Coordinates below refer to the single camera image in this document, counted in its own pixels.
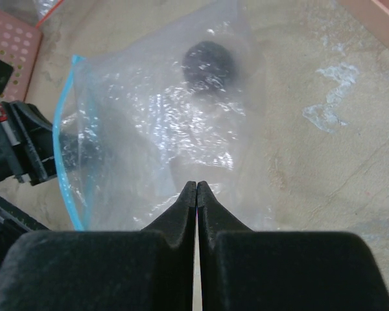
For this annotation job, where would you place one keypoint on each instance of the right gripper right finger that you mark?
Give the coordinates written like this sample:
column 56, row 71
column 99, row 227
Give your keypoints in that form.
column 242, row 269

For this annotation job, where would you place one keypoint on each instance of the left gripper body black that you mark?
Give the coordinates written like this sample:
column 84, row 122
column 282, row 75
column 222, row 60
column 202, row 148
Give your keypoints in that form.
column 26, row 144

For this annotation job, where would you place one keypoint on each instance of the zip bag with fake fruit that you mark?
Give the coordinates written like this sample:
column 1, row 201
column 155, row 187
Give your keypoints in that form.
column 128, row 135

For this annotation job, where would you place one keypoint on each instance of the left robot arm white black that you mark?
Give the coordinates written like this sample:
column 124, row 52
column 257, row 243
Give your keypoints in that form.
column 14, row 223

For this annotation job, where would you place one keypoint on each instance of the dark purple fake plum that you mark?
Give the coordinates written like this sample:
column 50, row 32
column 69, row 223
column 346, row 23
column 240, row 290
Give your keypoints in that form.
column 210, row 69

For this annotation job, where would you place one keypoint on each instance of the zip bag with orange watermelon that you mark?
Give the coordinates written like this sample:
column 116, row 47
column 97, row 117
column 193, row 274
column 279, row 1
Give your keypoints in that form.
column 45, row 8

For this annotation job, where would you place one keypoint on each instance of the pink plastic basket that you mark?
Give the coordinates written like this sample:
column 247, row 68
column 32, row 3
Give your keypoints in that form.
column 19, row 47

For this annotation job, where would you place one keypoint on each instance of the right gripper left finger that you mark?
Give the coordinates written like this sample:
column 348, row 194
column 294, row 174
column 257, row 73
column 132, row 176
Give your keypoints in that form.
column 149, row 269

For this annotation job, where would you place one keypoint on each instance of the orange desk organizer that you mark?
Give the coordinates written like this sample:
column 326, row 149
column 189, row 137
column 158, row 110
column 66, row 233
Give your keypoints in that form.
column 373, row 14

